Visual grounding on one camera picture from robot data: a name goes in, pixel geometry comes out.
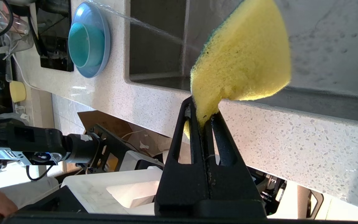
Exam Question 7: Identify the stainless steel sink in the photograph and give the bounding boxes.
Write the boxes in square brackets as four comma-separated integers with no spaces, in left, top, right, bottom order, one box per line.
[125,0,358,123]

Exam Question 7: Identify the teal bowl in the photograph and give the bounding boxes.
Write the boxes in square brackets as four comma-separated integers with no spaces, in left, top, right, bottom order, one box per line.
[69,22,105,67]

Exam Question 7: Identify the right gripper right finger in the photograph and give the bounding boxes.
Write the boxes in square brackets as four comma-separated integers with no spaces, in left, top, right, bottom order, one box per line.
[204,110,267,218]

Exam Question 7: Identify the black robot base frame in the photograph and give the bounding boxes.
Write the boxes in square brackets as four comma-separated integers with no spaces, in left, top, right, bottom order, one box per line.
[254,170,325,218]

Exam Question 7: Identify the large blue-grey plate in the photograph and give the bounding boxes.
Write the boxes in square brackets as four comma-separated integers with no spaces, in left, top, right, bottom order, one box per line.
[68,2,111,78]

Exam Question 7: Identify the brown cardboard sheet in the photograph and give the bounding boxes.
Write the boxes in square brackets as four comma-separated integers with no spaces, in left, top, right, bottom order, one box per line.
[77,110,164,156]

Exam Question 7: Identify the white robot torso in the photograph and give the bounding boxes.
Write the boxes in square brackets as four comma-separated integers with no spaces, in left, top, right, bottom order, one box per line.
[62,151,167,216]

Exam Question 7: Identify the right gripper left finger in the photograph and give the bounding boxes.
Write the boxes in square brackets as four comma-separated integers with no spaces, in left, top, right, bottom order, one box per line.
[154,96,210,218]

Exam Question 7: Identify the yellow foam block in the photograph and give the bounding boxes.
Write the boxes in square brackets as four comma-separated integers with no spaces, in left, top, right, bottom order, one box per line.
[10,80,26,102]

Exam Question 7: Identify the yellow sponge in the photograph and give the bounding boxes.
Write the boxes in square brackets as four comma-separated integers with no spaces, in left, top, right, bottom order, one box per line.
[184,0,292,139]

